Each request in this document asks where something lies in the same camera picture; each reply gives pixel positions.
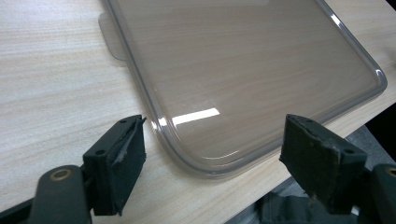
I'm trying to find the clear grey plastic lid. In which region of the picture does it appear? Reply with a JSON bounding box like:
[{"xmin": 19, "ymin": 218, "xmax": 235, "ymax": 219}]
[{"xmin": 98, "ymin": 0, "xmax": 389, "ymax": 180}]

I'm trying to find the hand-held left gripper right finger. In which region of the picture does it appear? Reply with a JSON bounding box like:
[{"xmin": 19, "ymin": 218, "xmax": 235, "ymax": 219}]
[{"xmin": 278, "ymin": 113, "xmax": 369, "ymax": 216}]

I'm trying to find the dark cloth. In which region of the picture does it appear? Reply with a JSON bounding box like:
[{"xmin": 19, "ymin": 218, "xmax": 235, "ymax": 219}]
[{"xmin": 255, "ymin": 191, "xmax": 361, "ymax": 224}]

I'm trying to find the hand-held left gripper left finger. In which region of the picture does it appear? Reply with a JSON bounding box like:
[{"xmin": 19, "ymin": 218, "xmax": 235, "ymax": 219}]
[{"xmin": 82, "ymin": 114, "xmax": 148, "ymax": 217}]

